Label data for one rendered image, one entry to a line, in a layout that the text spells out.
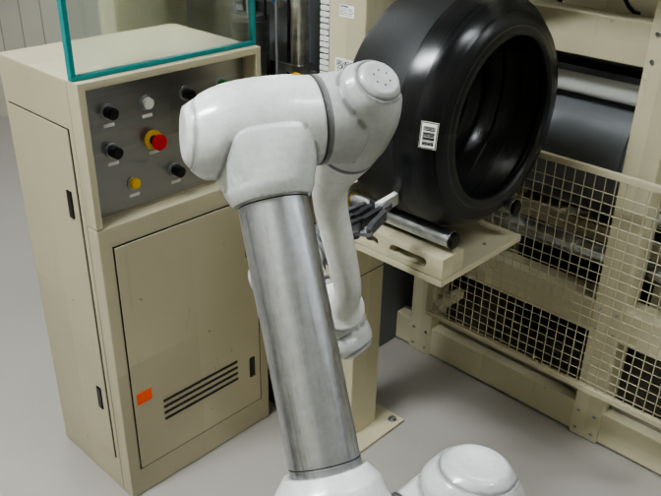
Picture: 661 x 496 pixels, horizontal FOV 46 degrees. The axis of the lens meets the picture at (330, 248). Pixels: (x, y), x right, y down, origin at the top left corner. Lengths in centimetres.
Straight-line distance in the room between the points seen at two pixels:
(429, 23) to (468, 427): 147
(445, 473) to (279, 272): 35
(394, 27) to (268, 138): 84
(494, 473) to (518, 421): 172
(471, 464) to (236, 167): 51
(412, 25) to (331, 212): 61
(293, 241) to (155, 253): 111
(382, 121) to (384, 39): 73
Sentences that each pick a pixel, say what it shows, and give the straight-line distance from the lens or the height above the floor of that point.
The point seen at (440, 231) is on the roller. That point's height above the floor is 92.
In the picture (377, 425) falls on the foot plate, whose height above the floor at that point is 1.
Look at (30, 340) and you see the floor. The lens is 330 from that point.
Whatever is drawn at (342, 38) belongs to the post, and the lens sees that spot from 210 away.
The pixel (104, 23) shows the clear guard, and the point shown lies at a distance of 192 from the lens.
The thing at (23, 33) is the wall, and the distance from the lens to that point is 579.
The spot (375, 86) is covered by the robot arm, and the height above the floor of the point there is 147.
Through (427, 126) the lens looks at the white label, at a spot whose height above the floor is 122.
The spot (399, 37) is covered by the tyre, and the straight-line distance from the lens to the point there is 180.
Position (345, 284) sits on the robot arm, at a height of 103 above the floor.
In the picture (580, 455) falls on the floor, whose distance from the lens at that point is 276.
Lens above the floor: 177
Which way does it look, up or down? 28 degrees down
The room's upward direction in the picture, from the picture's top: 1 degrees clockwise
